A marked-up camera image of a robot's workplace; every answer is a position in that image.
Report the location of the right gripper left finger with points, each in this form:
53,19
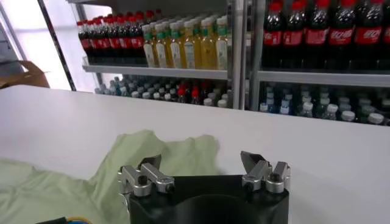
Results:
143,181

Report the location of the brown cardboard box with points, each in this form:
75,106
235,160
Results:
30,79

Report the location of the dark bottle white cap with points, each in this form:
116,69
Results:
348,115
375,118

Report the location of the light green t-shirt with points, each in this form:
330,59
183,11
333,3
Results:
61,194

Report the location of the cola bottle red cap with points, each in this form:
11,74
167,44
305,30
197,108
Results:
368,35
84,44
95,43
105,43
115,42
272,38
387,35
125,42
317,36
137,42
293,38
195,92
341,36
182,91

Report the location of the green clear drink bottle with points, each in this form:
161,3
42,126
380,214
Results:
331,110
307,108

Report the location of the black metal pole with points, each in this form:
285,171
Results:
56,45

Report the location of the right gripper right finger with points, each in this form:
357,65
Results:
262,178

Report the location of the blue plastic drink bottle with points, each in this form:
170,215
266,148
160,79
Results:
264,105
285,106

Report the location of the grey metal shelving unit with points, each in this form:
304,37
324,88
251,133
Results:
320,78
152,72

